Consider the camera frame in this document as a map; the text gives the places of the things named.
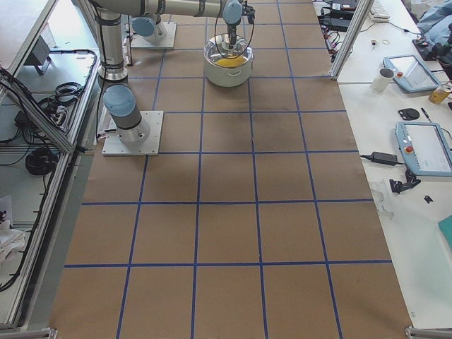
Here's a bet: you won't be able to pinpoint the near blue teach pendant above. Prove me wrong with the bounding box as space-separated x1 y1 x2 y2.
395 121 451 177

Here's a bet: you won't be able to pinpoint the yellow drink can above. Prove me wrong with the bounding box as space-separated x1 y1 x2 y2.
428 84 452 105

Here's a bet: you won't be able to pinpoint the pale green steel pot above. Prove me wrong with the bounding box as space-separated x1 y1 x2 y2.
203 33 256 87

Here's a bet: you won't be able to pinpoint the blue teach pendant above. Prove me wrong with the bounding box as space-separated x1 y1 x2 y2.
395 121 451 177
383 54 441 93

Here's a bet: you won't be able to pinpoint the far blue teach pendant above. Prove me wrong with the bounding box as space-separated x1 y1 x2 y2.
383 54 441 93

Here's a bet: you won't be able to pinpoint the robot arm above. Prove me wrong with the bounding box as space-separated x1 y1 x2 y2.
131 13 167 44
77 1 255 144

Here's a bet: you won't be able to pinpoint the black adapter on desk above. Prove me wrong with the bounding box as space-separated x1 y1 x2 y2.
371 151 399 166

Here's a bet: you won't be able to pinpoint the glass pot lid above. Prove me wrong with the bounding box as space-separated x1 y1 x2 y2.
204 33 254 67

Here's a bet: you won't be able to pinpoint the coiled black cables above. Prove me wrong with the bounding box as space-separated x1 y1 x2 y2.
25 146 59 176

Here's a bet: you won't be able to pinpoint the aluminium frame post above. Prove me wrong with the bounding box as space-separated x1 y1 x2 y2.
329 0 373 80

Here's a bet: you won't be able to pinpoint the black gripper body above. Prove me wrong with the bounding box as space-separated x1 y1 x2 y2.
227 23 237 39

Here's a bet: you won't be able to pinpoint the black computer mouse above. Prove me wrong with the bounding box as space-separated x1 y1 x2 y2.
398 108 420 121

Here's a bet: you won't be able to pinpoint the yellow corn cob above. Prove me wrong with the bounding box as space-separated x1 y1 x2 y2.
215 56 247 69

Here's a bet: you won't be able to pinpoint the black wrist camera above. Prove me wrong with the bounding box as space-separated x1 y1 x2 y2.
242 1 256 25

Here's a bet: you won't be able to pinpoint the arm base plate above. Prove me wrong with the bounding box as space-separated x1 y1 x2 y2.
102 111 164 156
131 20 177 49

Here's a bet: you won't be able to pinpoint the white mug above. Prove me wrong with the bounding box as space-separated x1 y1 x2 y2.
370 67 395 93

